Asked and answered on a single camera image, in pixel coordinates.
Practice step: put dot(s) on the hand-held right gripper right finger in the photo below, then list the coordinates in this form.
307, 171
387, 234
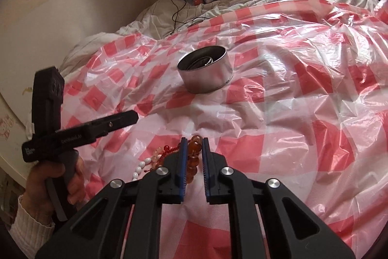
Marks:
206, 174

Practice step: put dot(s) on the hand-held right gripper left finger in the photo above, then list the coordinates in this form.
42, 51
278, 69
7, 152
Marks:
182, 171

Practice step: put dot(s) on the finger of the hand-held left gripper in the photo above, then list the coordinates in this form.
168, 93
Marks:
118, 122

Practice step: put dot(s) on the round metal tin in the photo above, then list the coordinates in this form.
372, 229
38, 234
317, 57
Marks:
209, 80

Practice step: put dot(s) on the person's left forearm white sleeve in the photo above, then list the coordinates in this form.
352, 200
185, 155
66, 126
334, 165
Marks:
30, 231

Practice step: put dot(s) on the person's left hand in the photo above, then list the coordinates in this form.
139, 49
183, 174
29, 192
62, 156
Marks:
36, 186

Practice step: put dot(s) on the red white checkered plastic sheet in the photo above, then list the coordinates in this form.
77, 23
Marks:
288, 125

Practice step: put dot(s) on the white headboard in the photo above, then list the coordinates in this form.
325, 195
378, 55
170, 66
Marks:
91, 13

